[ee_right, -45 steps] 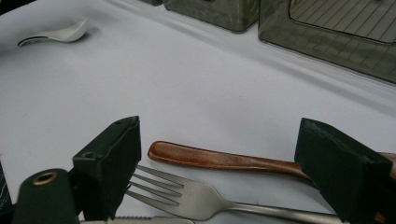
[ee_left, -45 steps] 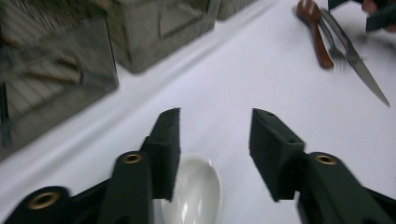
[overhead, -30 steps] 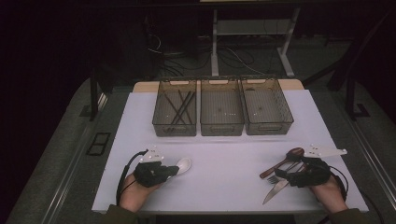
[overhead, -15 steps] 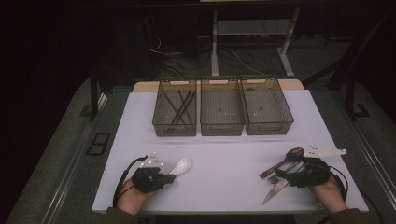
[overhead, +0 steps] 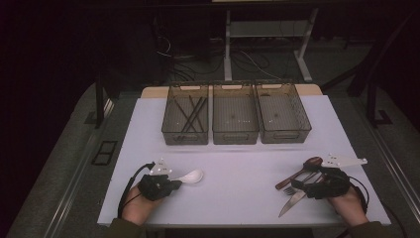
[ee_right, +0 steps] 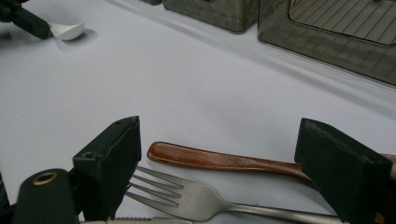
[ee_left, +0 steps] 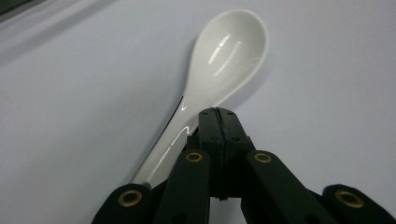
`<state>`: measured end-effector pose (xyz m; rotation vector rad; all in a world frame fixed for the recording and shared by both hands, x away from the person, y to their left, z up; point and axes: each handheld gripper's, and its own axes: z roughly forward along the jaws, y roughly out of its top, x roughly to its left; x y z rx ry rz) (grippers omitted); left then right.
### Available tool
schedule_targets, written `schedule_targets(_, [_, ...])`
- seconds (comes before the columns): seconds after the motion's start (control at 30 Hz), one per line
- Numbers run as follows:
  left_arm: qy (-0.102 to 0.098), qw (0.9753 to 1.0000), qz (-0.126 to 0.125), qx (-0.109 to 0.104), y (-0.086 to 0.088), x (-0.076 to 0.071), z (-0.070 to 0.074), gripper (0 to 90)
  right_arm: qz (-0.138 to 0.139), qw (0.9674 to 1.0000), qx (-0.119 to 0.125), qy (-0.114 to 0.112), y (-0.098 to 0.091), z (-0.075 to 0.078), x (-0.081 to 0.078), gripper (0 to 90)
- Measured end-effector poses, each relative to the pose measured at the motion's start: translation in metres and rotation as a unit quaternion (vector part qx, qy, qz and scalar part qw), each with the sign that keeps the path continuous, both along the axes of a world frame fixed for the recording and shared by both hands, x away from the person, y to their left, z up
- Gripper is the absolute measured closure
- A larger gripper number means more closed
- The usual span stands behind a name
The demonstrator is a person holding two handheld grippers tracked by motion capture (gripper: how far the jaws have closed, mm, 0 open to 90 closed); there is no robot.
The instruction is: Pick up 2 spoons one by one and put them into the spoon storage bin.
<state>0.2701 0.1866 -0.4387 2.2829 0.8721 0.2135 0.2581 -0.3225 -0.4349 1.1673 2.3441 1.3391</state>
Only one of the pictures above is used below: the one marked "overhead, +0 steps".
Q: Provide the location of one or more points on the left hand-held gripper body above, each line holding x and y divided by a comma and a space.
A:
153, 186

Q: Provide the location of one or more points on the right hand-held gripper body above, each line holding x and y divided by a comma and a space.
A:
330, 183

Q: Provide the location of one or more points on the brown wooden spoon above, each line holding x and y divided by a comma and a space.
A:
313, 161

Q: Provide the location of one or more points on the metal fork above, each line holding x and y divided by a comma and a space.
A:
290, 190

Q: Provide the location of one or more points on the metal knife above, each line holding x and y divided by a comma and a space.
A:
292, 203

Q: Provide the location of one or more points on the smoky transparent plastic bin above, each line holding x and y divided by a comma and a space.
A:
185, 139
284, 112
231, 109

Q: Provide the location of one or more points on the brown wooden chopstick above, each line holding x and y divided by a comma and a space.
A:
191, 100
180, 107

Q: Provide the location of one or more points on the person's left hand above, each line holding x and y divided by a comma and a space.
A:
138, 208

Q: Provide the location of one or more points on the person's right hand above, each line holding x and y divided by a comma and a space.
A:
350, 208

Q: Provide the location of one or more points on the wooden board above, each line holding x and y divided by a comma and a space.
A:
152, 92

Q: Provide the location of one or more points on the black metal stand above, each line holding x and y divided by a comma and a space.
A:
99, 105
371, 99

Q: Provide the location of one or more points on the white metal stand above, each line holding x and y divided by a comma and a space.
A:
228, 49

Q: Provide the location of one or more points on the metal floor rail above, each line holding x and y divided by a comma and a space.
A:
79, 168
396, 170

